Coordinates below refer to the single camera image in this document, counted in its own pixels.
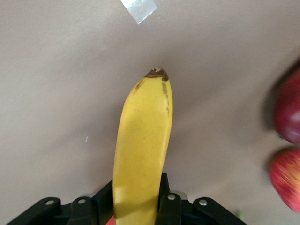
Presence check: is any small clear tape piece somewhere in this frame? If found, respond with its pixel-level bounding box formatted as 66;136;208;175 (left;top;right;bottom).
120;0;158;25

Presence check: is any red yellow mango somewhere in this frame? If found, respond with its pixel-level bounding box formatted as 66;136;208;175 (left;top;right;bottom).
273;60;300;144

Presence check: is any yellow banana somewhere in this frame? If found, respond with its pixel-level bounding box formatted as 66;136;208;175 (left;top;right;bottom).
112;67;174;225

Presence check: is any red yellow striped apple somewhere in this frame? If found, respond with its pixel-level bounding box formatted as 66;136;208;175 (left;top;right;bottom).
268;147;300;212

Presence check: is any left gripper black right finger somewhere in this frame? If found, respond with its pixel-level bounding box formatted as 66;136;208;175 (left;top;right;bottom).
155;172;247;225

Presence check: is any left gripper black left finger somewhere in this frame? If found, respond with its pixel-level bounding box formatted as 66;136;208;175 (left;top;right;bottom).
6;179;115;225

